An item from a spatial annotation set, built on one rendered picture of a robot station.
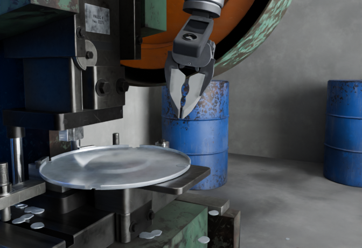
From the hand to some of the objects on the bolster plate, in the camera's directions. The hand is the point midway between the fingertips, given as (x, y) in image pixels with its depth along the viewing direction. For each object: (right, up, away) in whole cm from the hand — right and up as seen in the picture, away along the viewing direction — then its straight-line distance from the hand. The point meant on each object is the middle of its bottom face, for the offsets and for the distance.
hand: (181, 112), depth 65 cm
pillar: (-33, -15, +6) cm, 37 cm away
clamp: (-31, -19, -4) cm, 37 cm away
